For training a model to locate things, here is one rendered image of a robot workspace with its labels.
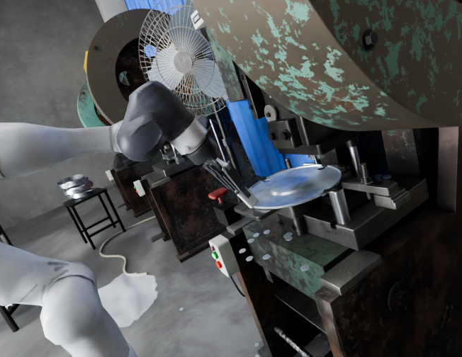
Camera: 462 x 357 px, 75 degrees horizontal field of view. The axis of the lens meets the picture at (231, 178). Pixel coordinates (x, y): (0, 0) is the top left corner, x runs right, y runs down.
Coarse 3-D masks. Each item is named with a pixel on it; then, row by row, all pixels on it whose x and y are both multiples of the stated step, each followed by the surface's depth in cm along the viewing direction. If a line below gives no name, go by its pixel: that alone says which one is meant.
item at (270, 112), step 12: (264, 96) 89; (264, 108) 90; (276, 108) 87; (276, 120) 86; (288, 120) 81; (300, 120) 80; (276, 132) 87; (288, 132) 82; (300, 132) 82; (312, 132) 82; (324, 132) 84; (336, 132) 86; (276, 144) 89; (288, 144) 84; (300, 144) 83
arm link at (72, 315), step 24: (48, 288) 67; (72, 288) 63; (96, 288) 71; (48, 312) 58; (72, 312) 58; (96, 312) 63; (48, 336) 58; (72, 336) 58; (96, 336) 66; (120, 336) 73
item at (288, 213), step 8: (240, 208) 86; (248, 208) 84; (256, 208) 83; (280, 208) 80; (288, 208) 86; (296, 208) 85; (304, 208) 86; (312, 208) 88; (248, 216) 82; (256, 216) 78; (264, 216) 78; (280, 216) 92; (288, 216) 88; (296, 216) 85; (280, 224) 92; (288, 224) 89; (296, 224) 86; (296, 232) 88; (304, 232) 87
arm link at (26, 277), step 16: (0, 256) 60; (16, 256) 62; (32, 256) 65; (0, 272) 58; (16, 272) 60; (32, 272) 63; (48, 272) 67; (64, 272) 69; (80, 272) 71; (0, 288) 58; (16, 288) 60; (32, 288) 65; (0, 304) 60; (32, 304) 67
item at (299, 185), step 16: (272, 176) 103; (288, 176) 97; (304, 176) 91; (320, 176) 88; (336, 176) 84; (256, 192) 94; (272, 192) 88; (288, 192) 84; (304, 192) 82; (272, 208) 78
